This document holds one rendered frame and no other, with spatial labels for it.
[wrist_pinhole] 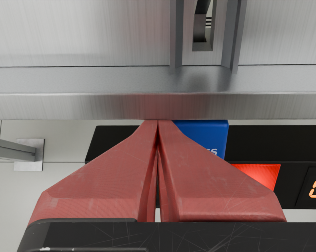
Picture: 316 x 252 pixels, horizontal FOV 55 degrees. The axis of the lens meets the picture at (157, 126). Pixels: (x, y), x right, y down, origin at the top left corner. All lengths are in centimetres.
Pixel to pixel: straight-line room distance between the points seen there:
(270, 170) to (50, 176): 77
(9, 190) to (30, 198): 6
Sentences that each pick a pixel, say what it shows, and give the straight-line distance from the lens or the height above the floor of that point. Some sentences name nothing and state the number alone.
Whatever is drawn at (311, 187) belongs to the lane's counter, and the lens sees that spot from 20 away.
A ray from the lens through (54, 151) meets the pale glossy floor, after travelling 90.
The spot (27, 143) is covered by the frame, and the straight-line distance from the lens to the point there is 92.
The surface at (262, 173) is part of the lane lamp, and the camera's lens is 18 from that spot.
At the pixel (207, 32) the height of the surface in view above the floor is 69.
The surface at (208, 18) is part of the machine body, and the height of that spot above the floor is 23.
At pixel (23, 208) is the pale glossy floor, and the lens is 93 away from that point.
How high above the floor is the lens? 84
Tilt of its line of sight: 80 degrees down
